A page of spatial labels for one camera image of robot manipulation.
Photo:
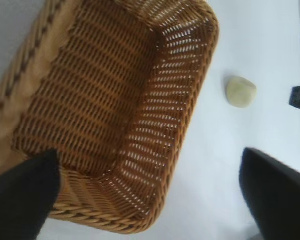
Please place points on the woven wicker basket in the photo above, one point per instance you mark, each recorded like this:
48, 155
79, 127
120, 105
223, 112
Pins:
102, 87

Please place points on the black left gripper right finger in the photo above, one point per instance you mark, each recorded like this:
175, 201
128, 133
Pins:
280, 200

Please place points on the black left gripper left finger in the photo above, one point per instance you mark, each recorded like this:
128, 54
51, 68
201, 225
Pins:
17, 200

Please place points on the pale egg yolk pastry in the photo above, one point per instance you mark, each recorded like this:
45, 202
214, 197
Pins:
241, 92

